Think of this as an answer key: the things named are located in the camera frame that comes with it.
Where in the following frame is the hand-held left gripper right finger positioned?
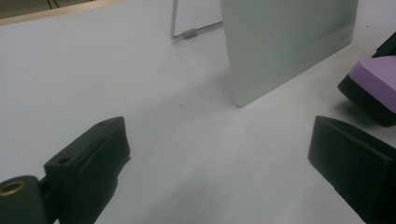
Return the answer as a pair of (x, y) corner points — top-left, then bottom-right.
(307, 115), (396, 224)

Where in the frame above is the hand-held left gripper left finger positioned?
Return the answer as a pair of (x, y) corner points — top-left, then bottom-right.
(43, 116), (132, 224)

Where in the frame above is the purple whiteboard eraser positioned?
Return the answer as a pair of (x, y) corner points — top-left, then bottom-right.
(337, 55), (396, 128)

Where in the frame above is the white standing whiteboard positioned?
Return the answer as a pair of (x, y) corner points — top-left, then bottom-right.
(169, 0), (360, 108)

